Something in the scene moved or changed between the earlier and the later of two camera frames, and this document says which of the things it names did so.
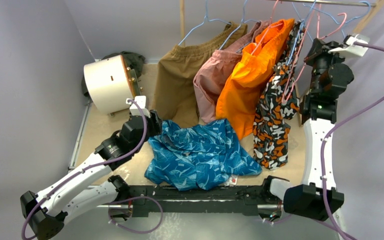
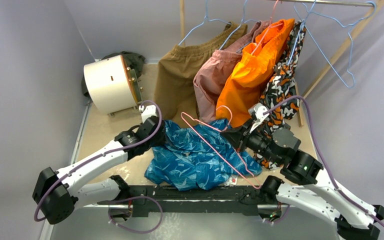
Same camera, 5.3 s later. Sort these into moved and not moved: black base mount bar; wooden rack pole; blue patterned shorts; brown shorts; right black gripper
Moved: right black gripper
Not moved: black base mount bar; blue patterned shorts; brown shorts; wooden rack pole
